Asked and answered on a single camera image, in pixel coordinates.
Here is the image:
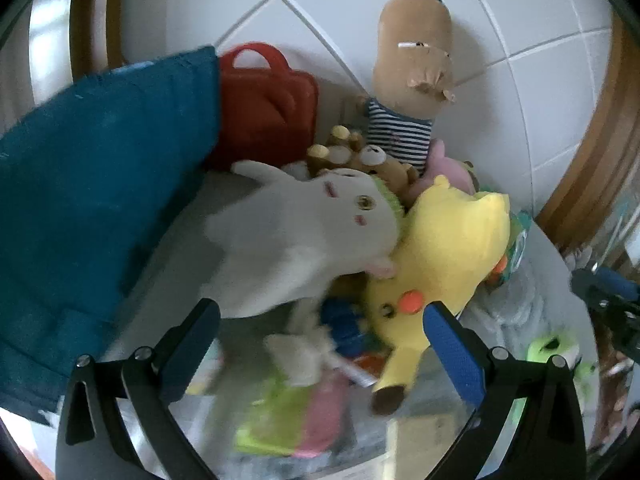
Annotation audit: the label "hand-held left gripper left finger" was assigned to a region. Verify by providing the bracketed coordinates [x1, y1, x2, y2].
[54, 298, 223, 480]

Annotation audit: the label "green packet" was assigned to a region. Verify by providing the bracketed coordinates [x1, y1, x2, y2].
[235, 375, 313, 456]

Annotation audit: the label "tan plush with striped shirt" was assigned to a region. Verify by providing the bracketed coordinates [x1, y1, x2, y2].
[356, 0, 458, 173]

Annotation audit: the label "pink packet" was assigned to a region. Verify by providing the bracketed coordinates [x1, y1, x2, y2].
[295, 375, 351, 458]

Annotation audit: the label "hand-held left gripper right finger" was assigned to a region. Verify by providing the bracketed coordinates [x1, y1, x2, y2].
[422, 301, 587, 480]

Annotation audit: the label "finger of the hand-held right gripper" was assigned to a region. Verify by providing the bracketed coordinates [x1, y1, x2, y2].
[585, 300, 640, 357]
[570, 265, 640, 308]

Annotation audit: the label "green one-eyed monster plush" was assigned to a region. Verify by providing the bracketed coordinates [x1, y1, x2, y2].
[525, 335, 596, 386]

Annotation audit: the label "wooden frame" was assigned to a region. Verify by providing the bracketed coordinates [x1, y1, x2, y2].
[535, 10, 640, 271]
[69, 0, 126, 81]

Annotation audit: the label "green furry plush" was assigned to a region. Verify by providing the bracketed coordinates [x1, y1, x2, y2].
[370, 175, 407, 221]

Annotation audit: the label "teal toy packet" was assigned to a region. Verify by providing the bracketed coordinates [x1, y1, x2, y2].
[482, 210, 531, 291]

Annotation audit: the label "brown bear plush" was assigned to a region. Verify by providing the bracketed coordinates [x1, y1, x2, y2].
[306, 125, 421, 206]

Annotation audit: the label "pink plush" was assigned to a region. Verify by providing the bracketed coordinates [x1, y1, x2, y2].
[407, 140, 478, 201]

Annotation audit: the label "teal cloth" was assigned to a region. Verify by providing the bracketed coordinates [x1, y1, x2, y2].
[0, 46, 222, 423]

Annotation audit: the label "blue and white plush toy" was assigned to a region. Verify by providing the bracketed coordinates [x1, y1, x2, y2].
[265, 300, 381, 391]

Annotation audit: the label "white cat plush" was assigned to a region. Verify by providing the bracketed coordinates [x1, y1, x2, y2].
[204, 160, 401, 321]

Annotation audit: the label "yellow plush with orange cheeks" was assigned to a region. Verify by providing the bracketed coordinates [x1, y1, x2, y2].
[364, 175, 512, 416]

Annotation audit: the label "red bag with handle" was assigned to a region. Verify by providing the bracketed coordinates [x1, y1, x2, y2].
[202, 42, 320, 173]

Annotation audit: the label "white fluffy plush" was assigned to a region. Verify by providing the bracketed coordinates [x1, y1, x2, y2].
[462, 260, 576, 351]

